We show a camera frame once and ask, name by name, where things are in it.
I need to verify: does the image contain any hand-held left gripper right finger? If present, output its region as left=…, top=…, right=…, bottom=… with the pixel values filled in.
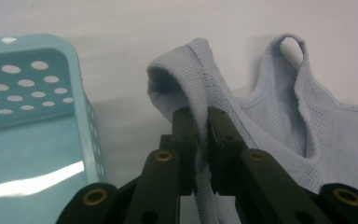
left=207, top=106, right=255, bottom=198

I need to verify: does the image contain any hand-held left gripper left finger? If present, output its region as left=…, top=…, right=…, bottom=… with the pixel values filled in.
left=158, top=106, right=200, bottom=197

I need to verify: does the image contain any light blue sleeveless top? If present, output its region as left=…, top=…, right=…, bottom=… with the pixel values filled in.
left=146, top=32, right=358, bottom=224

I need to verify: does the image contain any light blue perforated plastic basket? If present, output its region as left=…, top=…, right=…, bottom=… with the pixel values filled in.
left=0, top=33, right=108, bottom=224

